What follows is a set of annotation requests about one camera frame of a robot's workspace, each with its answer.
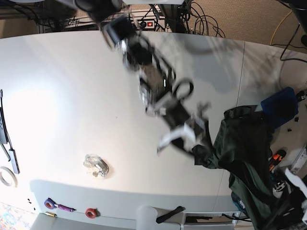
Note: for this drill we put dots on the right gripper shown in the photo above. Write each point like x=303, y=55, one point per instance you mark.
x=186, y=127

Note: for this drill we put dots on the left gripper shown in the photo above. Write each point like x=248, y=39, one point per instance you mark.
x=290, y=208

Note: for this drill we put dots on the dark green t-shirt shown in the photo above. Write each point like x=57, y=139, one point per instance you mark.
x=243, y=147

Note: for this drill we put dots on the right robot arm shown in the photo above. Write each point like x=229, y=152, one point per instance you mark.
x=162, y=97

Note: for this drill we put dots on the orange black utility knife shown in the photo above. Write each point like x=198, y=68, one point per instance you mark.
x=276, y=159

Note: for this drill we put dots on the white rectangular device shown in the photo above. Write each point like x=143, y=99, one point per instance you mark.
x=299, y=161

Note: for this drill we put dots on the blue box with black knob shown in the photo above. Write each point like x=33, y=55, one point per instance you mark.
x=280, y=107

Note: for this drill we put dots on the black power strip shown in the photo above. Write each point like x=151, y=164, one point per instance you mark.
x=147, y=25

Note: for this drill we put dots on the red tape roll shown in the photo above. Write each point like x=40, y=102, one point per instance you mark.
x=91, y=213

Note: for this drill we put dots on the purple marker pen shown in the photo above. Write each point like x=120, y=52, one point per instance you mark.
x=69, y=209

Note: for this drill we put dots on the purple tape roll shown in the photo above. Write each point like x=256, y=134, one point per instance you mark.
x=50, y=204

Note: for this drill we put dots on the grey usb hub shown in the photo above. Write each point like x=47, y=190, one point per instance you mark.
x=14, y=161

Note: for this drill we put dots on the dark remote control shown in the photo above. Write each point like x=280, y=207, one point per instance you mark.
x=3, y=135

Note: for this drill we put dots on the white tape roll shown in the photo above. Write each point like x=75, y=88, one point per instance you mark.
x=7, y=177

